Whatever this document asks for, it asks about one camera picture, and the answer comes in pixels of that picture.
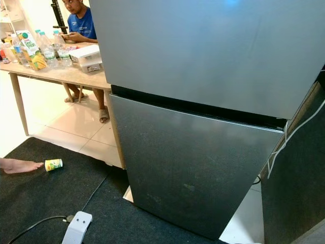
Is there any yellow green paper cup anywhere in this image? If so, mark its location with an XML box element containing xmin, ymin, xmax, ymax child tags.
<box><xmin>45</xmin><ymin>159</ymin><xmax>63</xmax><ymax>172</ymax></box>

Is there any large grey fridge door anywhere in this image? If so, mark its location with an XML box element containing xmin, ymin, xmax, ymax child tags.
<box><xmin>110</xmin><ymin>84</ymin><xmax>287</xmax><ymax>240</ymax></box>

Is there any small orange labelled bottle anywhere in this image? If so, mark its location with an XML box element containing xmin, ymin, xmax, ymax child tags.
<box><xmin>0</xmin><ymin>43</ymin><xmax>11</xmax><ymax>64</ymax></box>

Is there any green white juice carton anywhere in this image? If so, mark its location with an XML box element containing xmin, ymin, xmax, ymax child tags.
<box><xmin>16</xmin><ymin>30</ymin><xmax>47</xmax><ymax>71</ymax></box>

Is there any light wooden table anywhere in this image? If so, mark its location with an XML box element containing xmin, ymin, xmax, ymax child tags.
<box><xmin>0</xmin><ymin>64</ymin><xmax>125</xmax><ymax>168</ymax></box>

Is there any black floor mat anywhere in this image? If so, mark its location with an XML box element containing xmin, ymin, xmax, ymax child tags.
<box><xmin>0</xmin><ymin>137</ymin><xmax>226</xmax><ymax>244</ymax></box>

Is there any white shelf unit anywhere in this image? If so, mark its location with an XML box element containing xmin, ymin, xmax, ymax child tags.
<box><xmin>0</xmin><ymin>0</ymin><xmax>26</xmax><ymax>36</ymax></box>

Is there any clear labelled plastic container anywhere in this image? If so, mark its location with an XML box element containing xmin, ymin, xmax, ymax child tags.
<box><xmin>79</xmin><ymin>58</ymin><xmax>103</xmax><ymax>73</ymax></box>

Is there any white lidded plastic container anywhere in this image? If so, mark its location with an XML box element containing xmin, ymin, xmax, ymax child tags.
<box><xmin>69</xmin><ymin>44</ymin><xmax>101</xmax><ymax>63</ymax></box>

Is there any black stand pole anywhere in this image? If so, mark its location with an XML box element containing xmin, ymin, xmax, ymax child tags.
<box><xmin>51</xmin><ymin>0</ymin><xmax>69</xmax><ymax>34</ymax></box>

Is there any person in blue shirt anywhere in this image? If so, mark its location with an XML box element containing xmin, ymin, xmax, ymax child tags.
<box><xmin>61</xmin><ymin>0</ymin><xmax>111</xmax><ymax>124</ymax></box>

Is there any grey freezer door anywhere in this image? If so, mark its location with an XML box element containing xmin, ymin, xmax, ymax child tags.
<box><xmin>89</xmin><ymin>0</ymin><xmax>325</xmax><ymax>120</ymax></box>

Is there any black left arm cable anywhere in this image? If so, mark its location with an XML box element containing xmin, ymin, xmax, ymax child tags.
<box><xmin>8</xmin><ymin>215</ymin><xmax>74</xmax><ymax>244</ymax></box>

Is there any white power cable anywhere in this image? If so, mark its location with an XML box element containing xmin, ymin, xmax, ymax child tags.
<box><xmin>267</xmin><ymin>99</ymin><xmax>325</xmax><ymax>178</ymax></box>

